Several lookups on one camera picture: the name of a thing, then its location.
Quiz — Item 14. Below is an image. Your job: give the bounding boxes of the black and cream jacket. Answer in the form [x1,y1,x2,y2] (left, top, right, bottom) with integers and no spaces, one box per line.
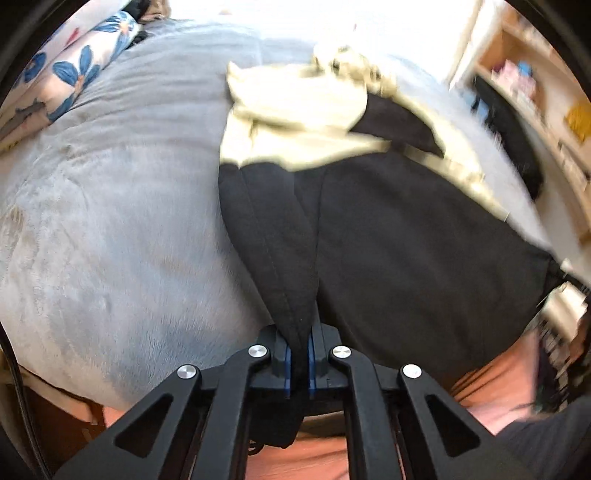
[217,48,567,451]

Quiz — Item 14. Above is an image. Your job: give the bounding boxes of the grey plush bed blanket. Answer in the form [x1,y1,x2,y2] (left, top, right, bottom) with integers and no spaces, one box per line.
[0,18,555,411]

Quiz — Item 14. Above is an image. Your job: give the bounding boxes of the black bag by shelf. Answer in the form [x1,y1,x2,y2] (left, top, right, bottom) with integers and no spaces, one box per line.
[472,74,544,200]

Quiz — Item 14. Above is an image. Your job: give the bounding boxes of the yellow item on shelf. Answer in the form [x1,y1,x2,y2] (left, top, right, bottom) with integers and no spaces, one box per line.
[564,101,591,144]

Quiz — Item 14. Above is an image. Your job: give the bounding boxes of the pink boxes on shelf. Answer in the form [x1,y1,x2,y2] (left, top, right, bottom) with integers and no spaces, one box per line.
[492,59,537,100]

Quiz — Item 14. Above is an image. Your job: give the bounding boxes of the blue floral pillow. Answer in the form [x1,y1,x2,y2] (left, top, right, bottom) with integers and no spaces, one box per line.
[1,0,141,151]

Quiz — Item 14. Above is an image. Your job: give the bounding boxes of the wooden bookshelf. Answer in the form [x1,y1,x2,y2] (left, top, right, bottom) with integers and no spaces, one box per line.
[474,3,590,244]

